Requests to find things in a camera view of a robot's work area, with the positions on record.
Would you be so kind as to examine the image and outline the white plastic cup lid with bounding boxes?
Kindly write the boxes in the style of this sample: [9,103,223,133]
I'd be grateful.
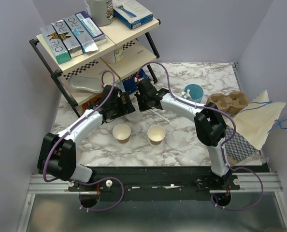
[125,110,143,123]

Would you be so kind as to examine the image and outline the brown paper cup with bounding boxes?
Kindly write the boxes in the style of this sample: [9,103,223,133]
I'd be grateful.
[113,124,131,144]
[147,125,166,145]

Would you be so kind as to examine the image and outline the checkered paper bag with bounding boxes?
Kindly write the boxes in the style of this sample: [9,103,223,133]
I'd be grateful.
[225,125,260,164]

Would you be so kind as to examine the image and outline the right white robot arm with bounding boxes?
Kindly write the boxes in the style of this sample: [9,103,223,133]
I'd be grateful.
[135,79,232,189]

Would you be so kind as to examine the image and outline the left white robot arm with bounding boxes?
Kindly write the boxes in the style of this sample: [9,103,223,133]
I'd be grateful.
[37,85,135,191]

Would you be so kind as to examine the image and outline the white stirrer stick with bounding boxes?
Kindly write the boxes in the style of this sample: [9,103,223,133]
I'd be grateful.
[151,110,170,122]

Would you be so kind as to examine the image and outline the blue chips bag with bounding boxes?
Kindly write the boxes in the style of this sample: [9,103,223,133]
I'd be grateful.
[122,69,151,94]

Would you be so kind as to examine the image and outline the grey sponge pad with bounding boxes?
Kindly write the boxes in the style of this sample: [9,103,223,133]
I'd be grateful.
[69,75,103,93]

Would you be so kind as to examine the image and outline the orange snack bag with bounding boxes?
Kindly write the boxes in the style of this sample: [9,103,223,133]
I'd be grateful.
[81,93,102,114]

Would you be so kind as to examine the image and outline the black beige shelf rack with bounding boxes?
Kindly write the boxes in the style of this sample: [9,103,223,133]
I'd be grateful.
[29,18,161,116]

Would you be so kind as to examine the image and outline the white patterned mug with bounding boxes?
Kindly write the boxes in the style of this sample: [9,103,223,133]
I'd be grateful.
[101,46,124,64]

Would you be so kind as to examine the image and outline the blue silver toothpaste box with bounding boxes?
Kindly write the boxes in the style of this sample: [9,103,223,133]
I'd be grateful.
[63,15,98,54]

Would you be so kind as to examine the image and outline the purple white toothpaste box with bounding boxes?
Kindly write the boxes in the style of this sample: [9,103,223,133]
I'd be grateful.
[75,11,107,45]

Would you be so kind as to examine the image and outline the teal silver toothpaste box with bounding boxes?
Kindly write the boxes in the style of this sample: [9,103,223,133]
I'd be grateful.
[40,25,71,64]

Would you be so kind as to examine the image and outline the blue razor box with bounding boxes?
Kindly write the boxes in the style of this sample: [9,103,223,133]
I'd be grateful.
[112,0,153,30]

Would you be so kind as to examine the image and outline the stacked brown cup carriers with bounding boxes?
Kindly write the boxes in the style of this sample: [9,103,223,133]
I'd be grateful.
[206,91,249,114]

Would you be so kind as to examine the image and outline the grey printed mug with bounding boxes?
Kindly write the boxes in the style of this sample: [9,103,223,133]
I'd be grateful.
[85,0,114,27]

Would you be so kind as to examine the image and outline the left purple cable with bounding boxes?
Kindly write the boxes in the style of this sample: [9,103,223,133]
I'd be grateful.
[42,70,125,212]

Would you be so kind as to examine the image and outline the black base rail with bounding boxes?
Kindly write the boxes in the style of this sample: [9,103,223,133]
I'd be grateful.
[69,166,240,202]

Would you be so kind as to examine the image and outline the cream bag with blue handles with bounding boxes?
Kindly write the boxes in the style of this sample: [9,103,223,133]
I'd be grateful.
[233,90,286,150]

